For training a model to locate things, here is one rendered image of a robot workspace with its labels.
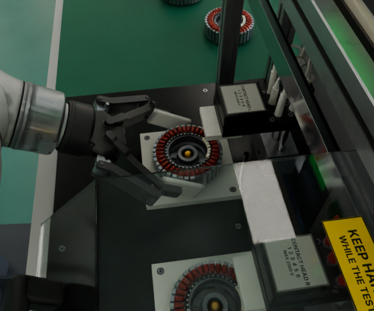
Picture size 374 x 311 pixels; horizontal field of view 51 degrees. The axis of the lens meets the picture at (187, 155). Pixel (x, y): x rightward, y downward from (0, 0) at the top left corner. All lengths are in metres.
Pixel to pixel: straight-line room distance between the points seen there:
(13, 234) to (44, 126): 1.07
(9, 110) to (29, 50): 1.78
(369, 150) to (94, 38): 0.76
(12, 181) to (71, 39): 0.87
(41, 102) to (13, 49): 1.81
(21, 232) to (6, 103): 1.08
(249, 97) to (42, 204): 0.37
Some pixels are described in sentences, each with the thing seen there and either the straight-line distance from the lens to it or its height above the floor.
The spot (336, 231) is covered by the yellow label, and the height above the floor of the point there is 1.07.
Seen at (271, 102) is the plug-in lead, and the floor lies 0.91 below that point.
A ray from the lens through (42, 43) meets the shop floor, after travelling 2.32.
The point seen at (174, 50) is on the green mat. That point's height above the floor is 0.75.
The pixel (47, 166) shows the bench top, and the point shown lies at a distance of 0.73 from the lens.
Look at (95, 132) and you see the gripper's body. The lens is 0.57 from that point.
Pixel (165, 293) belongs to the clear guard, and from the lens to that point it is 0.26.
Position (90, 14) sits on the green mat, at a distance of 1.05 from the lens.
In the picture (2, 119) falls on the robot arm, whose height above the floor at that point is 0.98.
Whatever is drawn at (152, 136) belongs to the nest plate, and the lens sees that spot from 0.69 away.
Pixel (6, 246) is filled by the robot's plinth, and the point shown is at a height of 0.02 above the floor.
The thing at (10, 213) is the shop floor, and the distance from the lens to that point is 1.64.
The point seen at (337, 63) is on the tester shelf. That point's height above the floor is 1.10.
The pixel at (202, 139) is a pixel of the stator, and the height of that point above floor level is 0.82.
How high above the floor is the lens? 1.31
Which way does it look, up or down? 53 degrees down
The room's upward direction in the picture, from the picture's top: straight up
